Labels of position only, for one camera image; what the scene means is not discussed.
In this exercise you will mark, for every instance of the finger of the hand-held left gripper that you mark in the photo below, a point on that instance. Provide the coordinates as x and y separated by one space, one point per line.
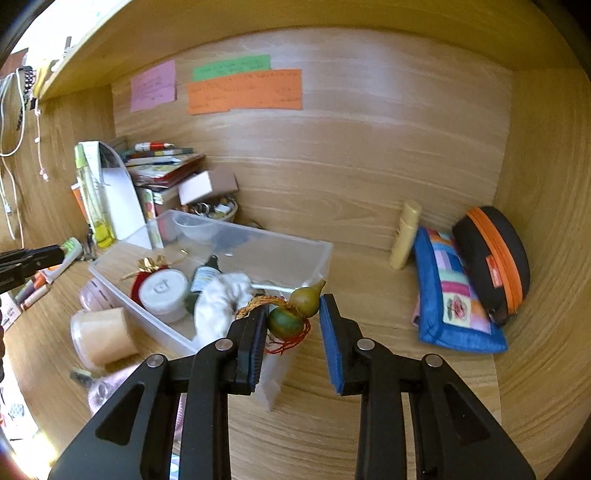
37 258

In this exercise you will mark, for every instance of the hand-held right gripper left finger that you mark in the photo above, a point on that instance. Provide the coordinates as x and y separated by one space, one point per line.
256 350

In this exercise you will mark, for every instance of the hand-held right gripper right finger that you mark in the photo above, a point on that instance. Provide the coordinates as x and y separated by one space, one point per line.
330 346

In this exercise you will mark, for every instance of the green brown gourd charm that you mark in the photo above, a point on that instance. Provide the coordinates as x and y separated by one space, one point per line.
304 300

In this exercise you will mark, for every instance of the clear plastic storage box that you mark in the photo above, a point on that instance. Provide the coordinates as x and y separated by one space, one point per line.
277 249

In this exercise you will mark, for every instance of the white round jar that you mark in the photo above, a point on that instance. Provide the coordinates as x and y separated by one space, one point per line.
164 295

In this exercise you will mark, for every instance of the wooden desktop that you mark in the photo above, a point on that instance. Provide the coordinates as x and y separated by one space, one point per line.
300 438

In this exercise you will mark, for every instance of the green orange tube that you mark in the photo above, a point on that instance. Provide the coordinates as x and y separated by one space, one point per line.
64 258

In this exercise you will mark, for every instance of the orange booklet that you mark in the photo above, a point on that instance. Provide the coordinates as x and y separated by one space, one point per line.
78 203

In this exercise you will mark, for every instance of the green spray bottle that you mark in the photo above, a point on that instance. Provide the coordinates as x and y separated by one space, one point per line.
94 198

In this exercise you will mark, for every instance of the dark dropper bottle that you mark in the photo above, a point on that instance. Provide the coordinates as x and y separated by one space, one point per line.
205 274

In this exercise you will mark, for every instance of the white curved folder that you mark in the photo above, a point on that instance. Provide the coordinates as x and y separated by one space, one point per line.
122 207

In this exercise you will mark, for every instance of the beige jelly cup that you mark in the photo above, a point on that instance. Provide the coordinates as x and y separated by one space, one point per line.
104 337

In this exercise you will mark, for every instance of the fruit print book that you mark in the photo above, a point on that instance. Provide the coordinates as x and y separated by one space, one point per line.
150 217

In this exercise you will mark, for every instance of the blue patchwork pouch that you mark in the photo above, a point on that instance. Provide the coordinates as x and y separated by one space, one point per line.
443 295

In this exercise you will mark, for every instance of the yellow tube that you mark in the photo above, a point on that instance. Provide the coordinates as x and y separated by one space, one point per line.
405 235

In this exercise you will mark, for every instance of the clear plastic bowl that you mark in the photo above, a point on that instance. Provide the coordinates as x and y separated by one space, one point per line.
194 228

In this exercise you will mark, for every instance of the bowl of small trinkets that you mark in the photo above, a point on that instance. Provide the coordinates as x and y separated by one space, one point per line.
217 210

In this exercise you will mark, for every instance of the stack of books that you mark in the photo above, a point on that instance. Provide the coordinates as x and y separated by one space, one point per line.
161 170

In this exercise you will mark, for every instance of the red white pen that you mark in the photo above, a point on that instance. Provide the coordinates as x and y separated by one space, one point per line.
154 146

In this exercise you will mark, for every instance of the small white cardboard box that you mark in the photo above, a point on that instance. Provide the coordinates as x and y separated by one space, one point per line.
207 184

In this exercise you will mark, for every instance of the black orange zip case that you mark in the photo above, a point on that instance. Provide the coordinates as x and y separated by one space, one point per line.
494 258

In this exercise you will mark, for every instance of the pink paper note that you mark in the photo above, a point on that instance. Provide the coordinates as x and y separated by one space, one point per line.
153 86

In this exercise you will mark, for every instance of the wooden shelf board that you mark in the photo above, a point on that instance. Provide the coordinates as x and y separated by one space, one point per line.
83 50

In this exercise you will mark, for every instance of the orange paper note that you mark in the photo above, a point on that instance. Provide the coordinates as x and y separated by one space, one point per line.
244 91

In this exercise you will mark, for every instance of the green paper note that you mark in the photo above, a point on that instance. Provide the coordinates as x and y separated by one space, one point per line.
231 68

